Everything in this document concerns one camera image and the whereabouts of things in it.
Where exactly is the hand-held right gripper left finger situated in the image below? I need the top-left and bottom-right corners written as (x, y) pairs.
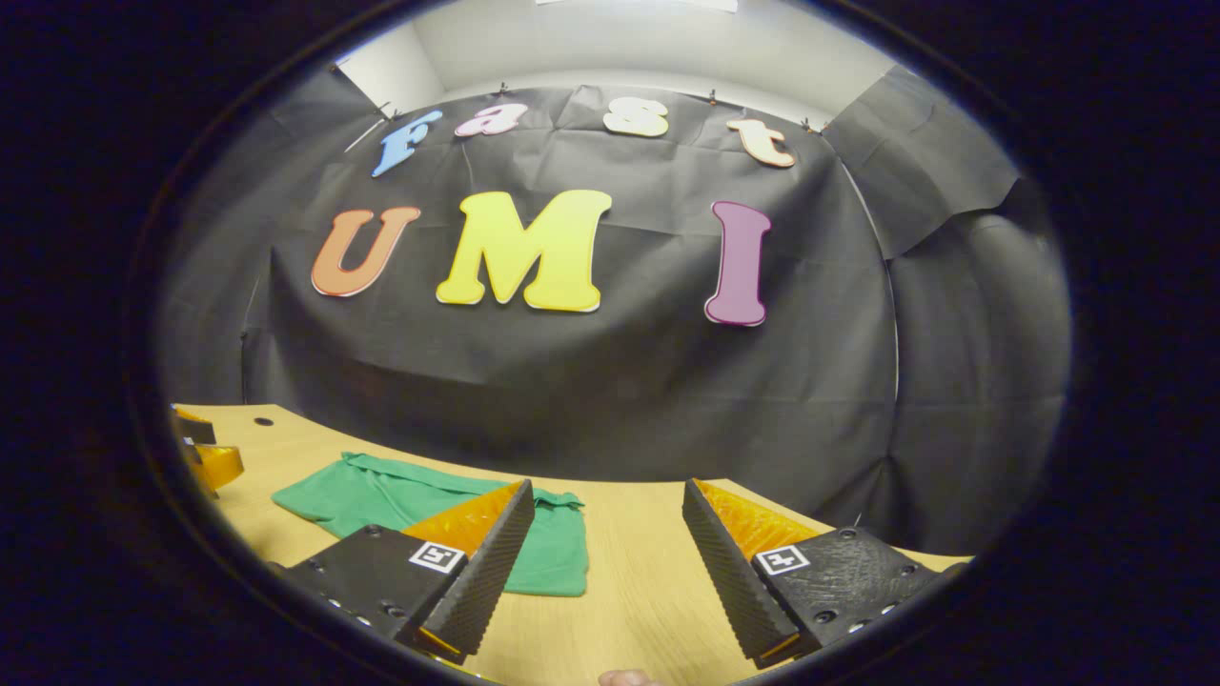
top-left (284, 479), bottom-right (537, 666)

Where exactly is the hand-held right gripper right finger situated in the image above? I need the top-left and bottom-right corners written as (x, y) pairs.
top-left (681, 478), bottom-right (946, 671)

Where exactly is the green T-shirt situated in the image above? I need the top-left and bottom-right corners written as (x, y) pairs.
top-left (271, 452), bottom-right (590, 599)

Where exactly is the black backdrop cloth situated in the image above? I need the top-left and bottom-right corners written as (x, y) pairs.
top-left (157, 62), bottom-right (1073, 558)

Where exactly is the white ceiling light panel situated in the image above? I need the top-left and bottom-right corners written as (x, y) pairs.
top-left (534, 0), bottom-right (740, 13)

